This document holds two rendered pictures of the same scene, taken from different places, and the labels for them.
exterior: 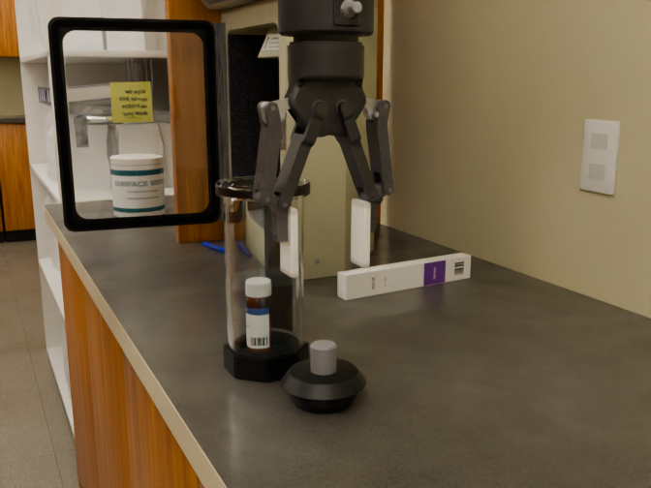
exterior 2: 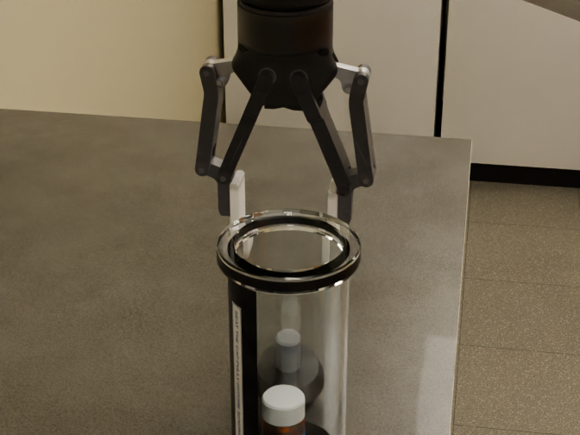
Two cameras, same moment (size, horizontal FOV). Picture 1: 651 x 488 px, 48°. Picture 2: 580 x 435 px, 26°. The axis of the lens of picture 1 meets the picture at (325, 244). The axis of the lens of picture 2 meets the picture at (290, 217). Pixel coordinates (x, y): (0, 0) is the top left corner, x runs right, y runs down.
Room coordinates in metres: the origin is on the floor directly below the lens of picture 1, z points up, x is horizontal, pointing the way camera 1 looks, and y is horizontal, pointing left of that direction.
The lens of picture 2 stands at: (1.49, 0.55, 1.62)
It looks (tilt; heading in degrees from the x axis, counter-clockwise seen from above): 28 degrees down; 215
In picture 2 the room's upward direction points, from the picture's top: straight up
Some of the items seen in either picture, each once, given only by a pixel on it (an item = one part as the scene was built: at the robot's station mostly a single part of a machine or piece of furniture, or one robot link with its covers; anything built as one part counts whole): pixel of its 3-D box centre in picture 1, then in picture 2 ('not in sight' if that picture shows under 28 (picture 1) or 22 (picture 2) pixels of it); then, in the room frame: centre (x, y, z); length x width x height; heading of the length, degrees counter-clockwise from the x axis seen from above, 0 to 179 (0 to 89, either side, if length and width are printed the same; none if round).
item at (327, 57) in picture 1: (325, 88); (285, 51); (0.73, 0.00, 1.27); 0.08 x 0.07 x 0.09; 116
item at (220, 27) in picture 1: (222, 124); not in sight; (1.46, 0.21, 1.19); 0.03 x 0.02 x 0.39; 26
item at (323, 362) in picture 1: (324, 372); not in sight; (0.73, 0.00, 0.97); 0.09 x 0.09 x 0.07
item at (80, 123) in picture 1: (81, 132); not in sight; (1.37, 0.46, 1.18); 0.02 x 0.02 x 0.06; 19
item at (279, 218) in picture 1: (271, 216); (356, 194); (0.70, 0.05, 1.15); 0.03 x 0.01 x 0.05; 116
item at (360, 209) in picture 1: (360, 232); (237, 214); (0.75, -0.04, 1.12); 0.03 x 0.01 x 0.07; 26
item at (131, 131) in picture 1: (139, 126); not in sight; (1.42, 0.36, 1.19); 0.30 x 0.01 x 0.40; 109
